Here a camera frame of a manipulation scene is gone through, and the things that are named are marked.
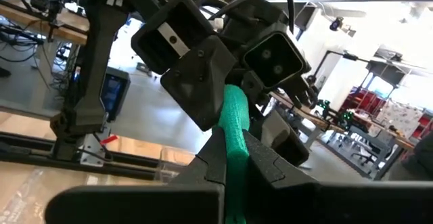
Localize wooden workbench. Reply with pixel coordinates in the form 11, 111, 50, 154
269, 91, 417, 152
0, 0, 89, 46

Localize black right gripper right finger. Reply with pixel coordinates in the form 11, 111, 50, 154
242, 130, 433, 224

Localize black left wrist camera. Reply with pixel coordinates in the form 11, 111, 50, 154
242, 30, 312, 90

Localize teal elastic bandage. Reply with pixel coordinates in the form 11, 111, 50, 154
212, 84, 252, 224

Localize black aluminium table frame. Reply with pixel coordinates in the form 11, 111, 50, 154
0, 131, 190, 181

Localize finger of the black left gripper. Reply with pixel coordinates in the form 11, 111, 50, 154
260, 110, 311, 167
160, 35, 237, 133

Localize clear plastic bin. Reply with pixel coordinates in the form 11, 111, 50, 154
154, 145, 197, 184

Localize black computer tower blue light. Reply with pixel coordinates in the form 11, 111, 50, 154
100, 66, 132, 122

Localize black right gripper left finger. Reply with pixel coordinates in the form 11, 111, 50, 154
45, 127, 227, 224

